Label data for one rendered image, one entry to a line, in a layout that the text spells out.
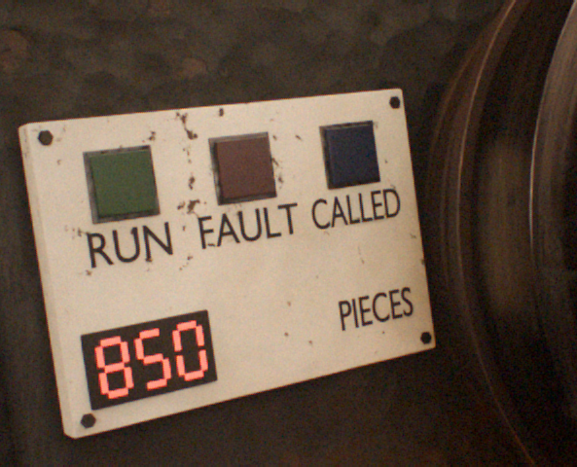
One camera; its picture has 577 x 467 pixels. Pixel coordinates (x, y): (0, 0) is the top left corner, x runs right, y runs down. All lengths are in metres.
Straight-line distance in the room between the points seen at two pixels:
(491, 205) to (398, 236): 0.09
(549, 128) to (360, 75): 0.16
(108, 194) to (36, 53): 0.09
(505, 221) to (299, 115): 0.15
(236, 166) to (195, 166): 0.03
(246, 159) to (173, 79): 0.07
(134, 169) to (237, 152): 0.07
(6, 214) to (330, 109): 0.22
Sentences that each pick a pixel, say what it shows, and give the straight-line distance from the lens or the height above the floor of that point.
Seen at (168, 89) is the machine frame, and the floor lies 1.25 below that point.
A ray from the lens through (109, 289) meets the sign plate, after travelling 0.60.
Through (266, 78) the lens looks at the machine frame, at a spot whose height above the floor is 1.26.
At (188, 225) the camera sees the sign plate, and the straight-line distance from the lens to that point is 0.62.
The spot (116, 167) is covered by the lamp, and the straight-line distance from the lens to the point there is 0.60.
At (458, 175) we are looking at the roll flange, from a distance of 0.65.
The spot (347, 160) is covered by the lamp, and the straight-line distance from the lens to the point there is 0.67.
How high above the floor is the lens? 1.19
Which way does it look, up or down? 3 degrees down
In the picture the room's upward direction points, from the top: 8 degrees counter-clockwise
